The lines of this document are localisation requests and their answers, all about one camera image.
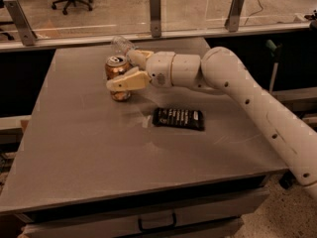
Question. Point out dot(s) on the orange soda can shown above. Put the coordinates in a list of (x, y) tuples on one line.
[(114, 66)]

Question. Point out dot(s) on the right metal bracket post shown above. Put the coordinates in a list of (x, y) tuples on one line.
[(233, 20)]

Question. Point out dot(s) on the middle metal bracket post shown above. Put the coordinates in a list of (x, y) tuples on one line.
[(155, 18)]

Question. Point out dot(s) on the metal rail ledge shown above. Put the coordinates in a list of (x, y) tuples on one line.
[(62, 43)]

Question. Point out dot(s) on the clear plastic water bottle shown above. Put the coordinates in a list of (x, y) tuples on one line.
[(121, 46)]

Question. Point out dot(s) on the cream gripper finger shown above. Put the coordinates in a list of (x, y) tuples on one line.
[(133, 79), (139, 57)]

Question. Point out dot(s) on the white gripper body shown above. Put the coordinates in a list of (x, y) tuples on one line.
[(160, 69)]

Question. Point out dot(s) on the black snack bar packet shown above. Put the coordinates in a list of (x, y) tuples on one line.
[(179, 118)]

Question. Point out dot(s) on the grey table drawer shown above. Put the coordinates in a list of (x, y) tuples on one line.
[(216, 217)]

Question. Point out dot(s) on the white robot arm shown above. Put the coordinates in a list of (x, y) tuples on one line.
[(220, 69)]

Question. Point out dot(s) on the left metal bracket post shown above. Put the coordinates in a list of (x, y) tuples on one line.
[(27, 36)]

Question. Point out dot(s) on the black drawer handle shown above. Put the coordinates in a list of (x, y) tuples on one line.
[(152, 225)]

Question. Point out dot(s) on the metal bracket post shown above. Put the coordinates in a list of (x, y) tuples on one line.
[(233, 20), (155, 18), (27, 36)]

